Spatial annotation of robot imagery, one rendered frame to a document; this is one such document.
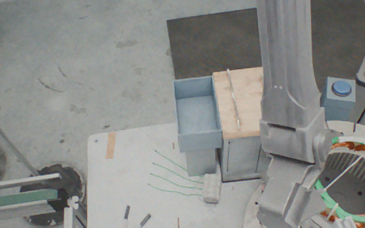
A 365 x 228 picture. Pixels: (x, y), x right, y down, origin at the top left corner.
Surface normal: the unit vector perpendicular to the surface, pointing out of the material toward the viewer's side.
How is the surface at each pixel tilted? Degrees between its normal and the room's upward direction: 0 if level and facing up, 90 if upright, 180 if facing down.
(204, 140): 90
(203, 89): 90
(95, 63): 0
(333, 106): 90
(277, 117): 73
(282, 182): 21
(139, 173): 0
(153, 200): 0
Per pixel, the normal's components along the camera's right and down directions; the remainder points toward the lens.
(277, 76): -0.58, 0.50
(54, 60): -0.07, -0.55
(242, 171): 0.09, 0.83
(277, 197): -0.40, -0.59
